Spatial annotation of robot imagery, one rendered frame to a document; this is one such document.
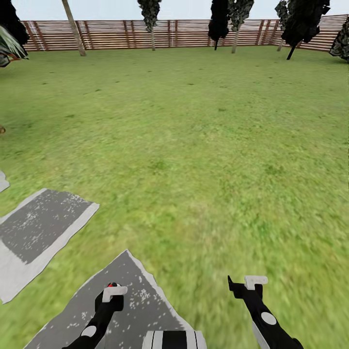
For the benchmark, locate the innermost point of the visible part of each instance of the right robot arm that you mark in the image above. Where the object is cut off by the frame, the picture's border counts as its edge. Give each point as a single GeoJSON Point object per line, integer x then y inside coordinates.
{"type": "Point", "coordinates": [265, 326]}

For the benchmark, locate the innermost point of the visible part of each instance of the robot trunk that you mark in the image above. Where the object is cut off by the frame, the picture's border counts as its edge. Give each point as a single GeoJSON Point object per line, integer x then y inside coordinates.
{"type": "Point", "coordinates": [167, 339]}

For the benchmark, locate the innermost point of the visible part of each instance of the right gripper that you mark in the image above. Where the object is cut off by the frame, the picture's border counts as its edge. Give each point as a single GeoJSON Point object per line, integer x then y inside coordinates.
{"type": "Point", "coordinates": [241, 292]}

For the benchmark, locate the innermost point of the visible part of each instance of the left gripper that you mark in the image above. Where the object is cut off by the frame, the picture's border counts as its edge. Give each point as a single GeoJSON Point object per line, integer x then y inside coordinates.
{"type": "Point", "coordinates": [116, 304]}

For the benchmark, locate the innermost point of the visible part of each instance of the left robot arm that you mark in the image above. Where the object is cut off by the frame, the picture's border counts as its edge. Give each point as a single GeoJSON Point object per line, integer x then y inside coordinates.
{"type": "Point", "coordinates": [93, 336]}

